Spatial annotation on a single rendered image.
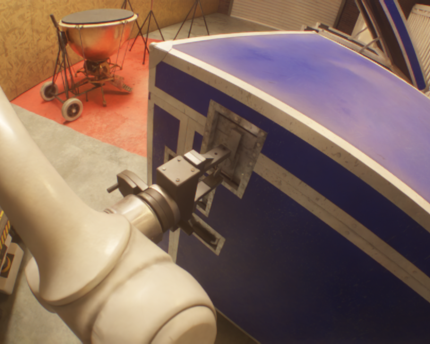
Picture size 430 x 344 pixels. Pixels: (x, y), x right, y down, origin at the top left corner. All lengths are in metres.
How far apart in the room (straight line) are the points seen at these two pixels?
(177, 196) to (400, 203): 0.34
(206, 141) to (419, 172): 0.42
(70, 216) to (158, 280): 0.08
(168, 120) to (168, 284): 0.46
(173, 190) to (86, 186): 1.35
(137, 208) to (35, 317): 1.13
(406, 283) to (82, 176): 1.73
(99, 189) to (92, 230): 1.48
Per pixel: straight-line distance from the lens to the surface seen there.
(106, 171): 1.76
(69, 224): 0.19
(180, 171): 0.38
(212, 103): 0.47
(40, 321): 1.40
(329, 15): 7.77
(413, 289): 0.53
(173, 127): 0.58
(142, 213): 0.36
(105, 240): 0.19
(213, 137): 0.52
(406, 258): 0.48
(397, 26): 1.85
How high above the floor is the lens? 1.25
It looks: 44 degrees down
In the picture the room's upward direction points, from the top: 15 degrees clockwise
